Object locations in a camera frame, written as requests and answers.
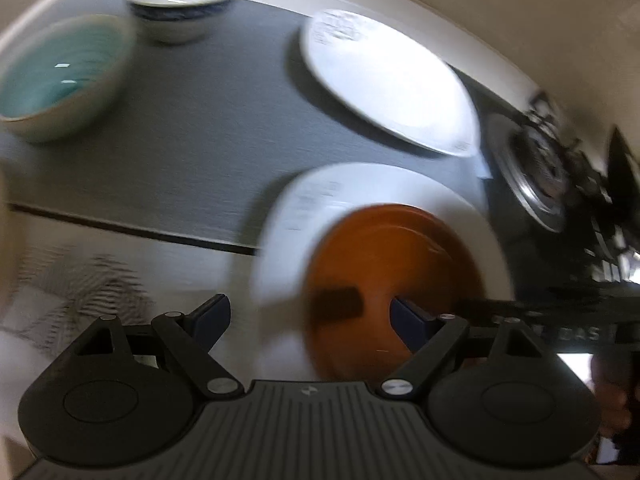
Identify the grey table mat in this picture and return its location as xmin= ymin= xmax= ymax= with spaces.
xmin=0 ymin=0 xmax=493 ymax=257

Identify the gas stove burner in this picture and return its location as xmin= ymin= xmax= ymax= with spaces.
xmin=479 ymin=87 xmax=640 ymax=307

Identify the person's right hand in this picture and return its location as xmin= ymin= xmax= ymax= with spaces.
xmin=590 ymin=355 xmax=634 ymax=434

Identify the white plate with grey print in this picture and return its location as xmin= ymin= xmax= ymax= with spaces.
xmin=251 ymin=162 xmax=517 ymax=387
xmin=299 ymin=8 xmax=479 ymax=159

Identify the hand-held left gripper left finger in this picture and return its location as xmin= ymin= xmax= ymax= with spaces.
xmin=74 ymin=294 xmax=245 ymax=402

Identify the silver stove burner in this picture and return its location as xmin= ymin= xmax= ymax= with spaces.
xmin=484 ymin=109 xmax=572 ymax=234

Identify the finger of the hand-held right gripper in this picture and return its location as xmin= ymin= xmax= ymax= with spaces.
xmin=459 ymin=299 xmax=507 ymax=322

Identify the teal glazed bowl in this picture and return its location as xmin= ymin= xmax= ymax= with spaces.
xmin=0 ymin=13 xmax=137 ymax=144

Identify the orange plate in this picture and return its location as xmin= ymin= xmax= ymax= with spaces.
xmin=304 ymin=203 xmax=487 ymax=385

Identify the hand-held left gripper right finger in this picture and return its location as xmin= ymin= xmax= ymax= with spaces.
xmin=378 ymin=297 xmax=549 ymax=402

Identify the leaf print cloth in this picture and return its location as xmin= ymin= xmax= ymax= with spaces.
xmin=0 ymin=240 xmax=211 ymax=357

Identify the white bowl with blue pattern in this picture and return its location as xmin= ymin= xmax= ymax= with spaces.
xmin=124 ymin=0 xmax=242 ymax=47

